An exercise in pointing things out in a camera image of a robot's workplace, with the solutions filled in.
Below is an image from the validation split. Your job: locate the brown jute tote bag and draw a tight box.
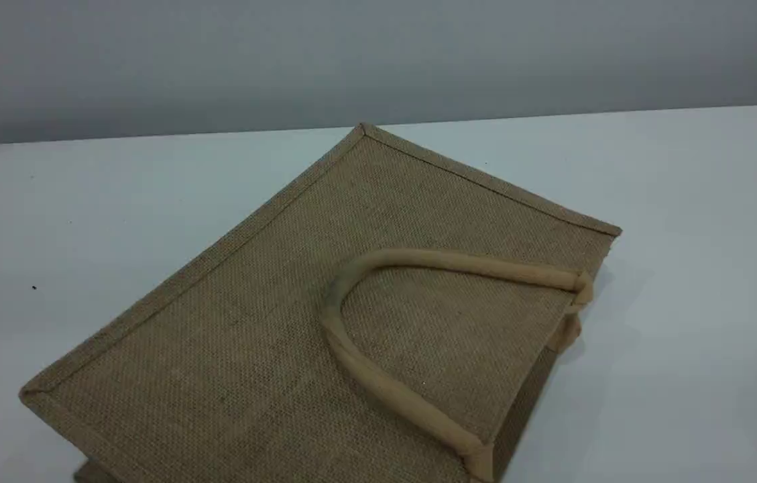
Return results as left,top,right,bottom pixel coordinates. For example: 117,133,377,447
18,122,624,483

